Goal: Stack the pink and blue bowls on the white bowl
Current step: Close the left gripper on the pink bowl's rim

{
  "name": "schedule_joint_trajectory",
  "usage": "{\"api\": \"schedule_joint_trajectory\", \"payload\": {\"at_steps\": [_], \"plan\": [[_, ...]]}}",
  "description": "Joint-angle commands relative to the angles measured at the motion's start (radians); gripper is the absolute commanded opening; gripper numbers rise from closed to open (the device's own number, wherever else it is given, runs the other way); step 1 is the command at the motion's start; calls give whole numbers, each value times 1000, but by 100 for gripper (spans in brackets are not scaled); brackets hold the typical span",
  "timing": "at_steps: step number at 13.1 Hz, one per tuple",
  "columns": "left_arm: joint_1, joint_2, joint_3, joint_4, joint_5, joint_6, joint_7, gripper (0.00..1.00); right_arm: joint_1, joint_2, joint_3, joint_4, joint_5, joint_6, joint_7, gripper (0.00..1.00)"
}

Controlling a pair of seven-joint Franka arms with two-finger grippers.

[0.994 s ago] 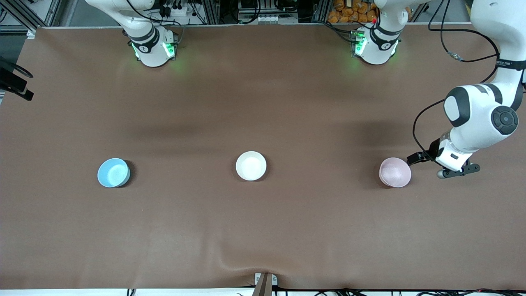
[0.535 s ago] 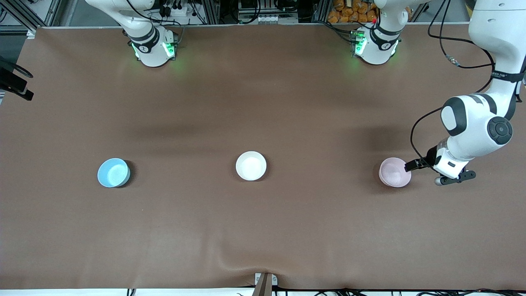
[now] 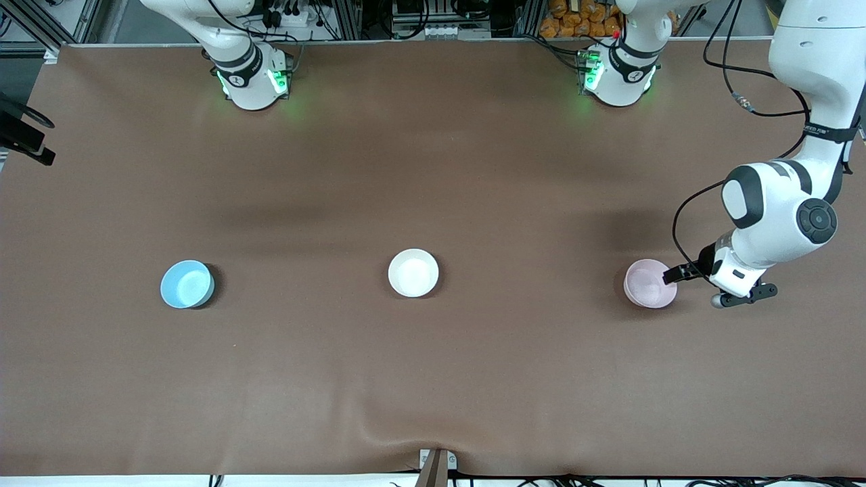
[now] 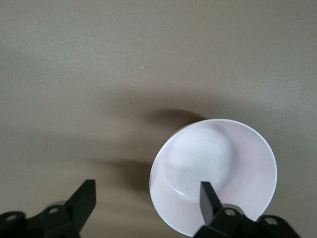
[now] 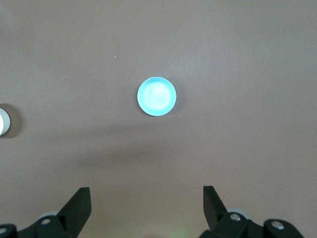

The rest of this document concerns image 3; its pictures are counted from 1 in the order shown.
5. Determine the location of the aluminium frame strut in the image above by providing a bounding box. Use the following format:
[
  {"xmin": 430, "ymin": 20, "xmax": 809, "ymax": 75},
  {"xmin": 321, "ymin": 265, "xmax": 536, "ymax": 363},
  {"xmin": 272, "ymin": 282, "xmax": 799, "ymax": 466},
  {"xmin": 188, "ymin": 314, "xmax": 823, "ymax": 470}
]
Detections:
[{"xmin": 0, "ymin": 0, "xmax": 102, "ymax": 63}]

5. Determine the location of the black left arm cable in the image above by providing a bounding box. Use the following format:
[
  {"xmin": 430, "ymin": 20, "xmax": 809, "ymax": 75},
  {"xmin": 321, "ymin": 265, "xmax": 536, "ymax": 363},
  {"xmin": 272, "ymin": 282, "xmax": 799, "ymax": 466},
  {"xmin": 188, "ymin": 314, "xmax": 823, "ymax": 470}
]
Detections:
[{"xmin": 673, "ymin": 0, "xmax": 813, "ymax": 275}]

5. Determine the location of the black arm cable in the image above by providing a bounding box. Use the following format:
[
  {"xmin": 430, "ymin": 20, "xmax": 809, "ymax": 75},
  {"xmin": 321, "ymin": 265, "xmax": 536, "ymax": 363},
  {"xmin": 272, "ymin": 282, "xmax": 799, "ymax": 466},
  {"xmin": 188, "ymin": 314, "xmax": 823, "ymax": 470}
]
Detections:
[
  {"xmin": 673, "ymin": 0, "xmax": 813, "ymax": 275},
  {"xmin": 0, "ymin": 92, "xmax": 56, "ymax": 129}
]

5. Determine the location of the pile of orange items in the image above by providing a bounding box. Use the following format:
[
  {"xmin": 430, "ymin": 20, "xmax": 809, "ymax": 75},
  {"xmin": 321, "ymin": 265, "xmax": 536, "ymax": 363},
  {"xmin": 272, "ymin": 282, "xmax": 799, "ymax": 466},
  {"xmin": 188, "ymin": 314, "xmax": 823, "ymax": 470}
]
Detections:
[{"xmin": 539, "ymin": 0, "xmax": 622, "ymax": 39}]

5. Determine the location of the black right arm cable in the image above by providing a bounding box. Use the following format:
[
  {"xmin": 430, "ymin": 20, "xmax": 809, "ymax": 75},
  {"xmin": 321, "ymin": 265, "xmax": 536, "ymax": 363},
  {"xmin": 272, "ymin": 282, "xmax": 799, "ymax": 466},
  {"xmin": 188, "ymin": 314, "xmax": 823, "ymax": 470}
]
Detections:
[{"xmin": 0, "ymin": 92, "xmax": 56, "ymax": 129}]

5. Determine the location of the blue bowl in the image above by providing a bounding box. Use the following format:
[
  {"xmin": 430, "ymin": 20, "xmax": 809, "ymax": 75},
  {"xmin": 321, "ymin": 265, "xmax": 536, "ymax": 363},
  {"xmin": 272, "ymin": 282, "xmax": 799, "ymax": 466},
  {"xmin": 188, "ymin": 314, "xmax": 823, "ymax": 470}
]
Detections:
[{"xmin": 160, "ymin": 260, "xmax": 216, "ymax": 310}]

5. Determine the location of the aluminium frame post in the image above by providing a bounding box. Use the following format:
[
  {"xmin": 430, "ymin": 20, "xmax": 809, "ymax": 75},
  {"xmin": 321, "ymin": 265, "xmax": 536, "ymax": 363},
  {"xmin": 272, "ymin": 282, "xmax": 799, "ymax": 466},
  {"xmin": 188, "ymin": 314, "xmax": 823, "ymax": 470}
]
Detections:
[
  {"xmin": 332, "ymin": 0, "xmax": 363, "ymax": 40},
  {"xmin": 514, "ymin": 0, "xmax": 545, "ymax": 38}
]

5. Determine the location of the brown table cover sheet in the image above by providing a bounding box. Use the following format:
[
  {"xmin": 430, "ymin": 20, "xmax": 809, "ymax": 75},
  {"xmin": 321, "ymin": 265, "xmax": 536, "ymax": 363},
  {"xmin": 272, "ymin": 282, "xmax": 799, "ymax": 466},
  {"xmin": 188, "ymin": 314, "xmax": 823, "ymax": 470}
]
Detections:
[{"xmin": 0, "ymin": 42, "xmax": 866, "ymax": 478}]

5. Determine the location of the pink bowl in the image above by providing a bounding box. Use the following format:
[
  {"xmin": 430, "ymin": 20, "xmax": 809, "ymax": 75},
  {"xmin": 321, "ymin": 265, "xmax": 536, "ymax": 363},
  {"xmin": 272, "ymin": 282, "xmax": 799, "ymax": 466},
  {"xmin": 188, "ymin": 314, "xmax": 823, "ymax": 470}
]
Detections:
[{"xmin": 623, "ymin": 258, "xmax": 678, "ymax": 309}]

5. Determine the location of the brown mounting bar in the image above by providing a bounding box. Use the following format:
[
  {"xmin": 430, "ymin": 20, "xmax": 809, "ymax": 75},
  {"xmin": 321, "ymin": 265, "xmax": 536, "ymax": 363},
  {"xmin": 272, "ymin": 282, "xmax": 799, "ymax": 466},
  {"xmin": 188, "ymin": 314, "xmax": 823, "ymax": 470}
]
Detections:
[{"xmin": 414, "ymin": 452, "xmax": 449, "ymax": 487}]

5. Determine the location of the white bowl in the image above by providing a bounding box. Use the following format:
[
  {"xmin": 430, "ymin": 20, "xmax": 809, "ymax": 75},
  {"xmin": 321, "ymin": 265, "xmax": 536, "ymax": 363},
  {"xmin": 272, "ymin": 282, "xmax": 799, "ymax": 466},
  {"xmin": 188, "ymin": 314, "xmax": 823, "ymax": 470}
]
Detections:
[{"xmin": 388, "ymin": 248, "xmax": 440, "ymax": 298}]

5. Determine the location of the white power strip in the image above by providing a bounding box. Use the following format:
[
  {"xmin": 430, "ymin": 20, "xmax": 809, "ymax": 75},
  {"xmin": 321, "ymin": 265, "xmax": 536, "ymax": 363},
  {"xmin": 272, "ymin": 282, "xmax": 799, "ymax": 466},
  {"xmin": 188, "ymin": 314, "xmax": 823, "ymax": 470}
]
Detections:
[{"xmin": 260, "ymin": 0, "xmax": 325, "ymax": 31}]

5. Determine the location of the grey metal bracket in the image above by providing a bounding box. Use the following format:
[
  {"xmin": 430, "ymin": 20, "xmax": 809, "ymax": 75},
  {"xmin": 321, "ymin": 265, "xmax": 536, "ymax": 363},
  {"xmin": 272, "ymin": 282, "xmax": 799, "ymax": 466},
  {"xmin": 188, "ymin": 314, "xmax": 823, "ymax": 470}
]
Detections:
[{"xmin": 419, "ymin": 448, "xmax": 458, "ymax": 471}]

